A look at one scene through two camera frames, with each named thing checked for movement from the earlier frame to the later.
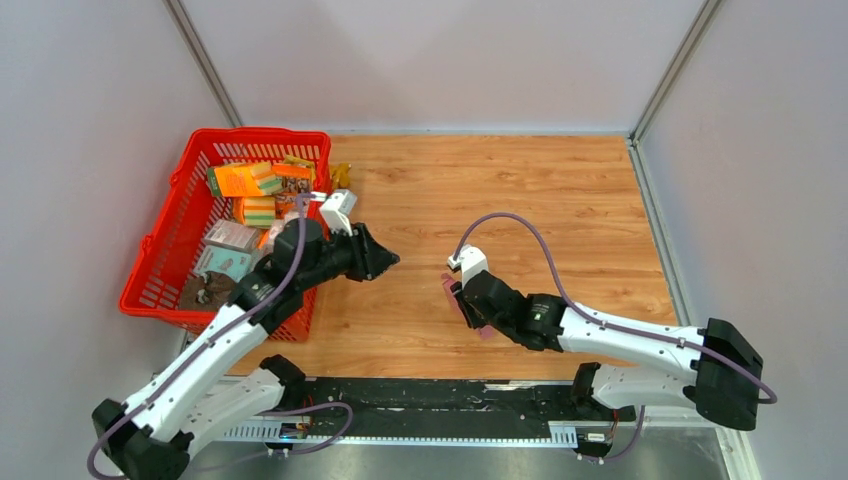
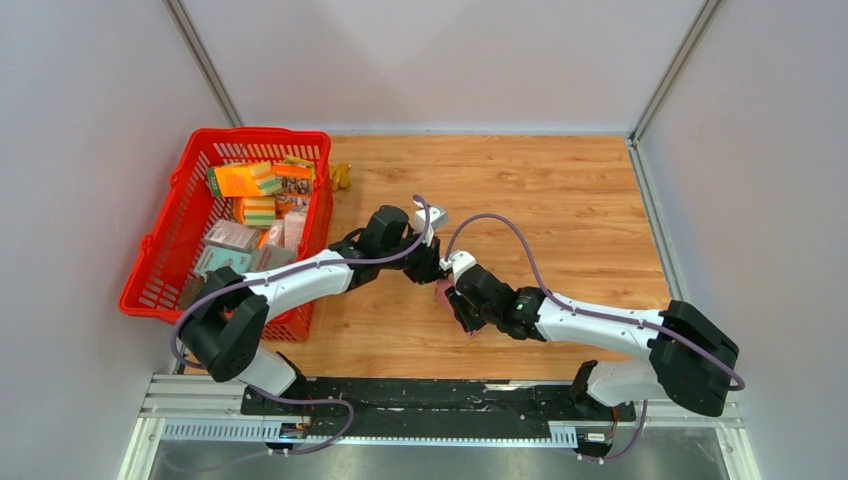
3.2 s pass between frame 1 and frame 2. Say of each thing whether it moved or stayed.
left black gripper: moved
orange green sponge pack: stayed
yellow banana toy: stayed
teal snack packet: stayed
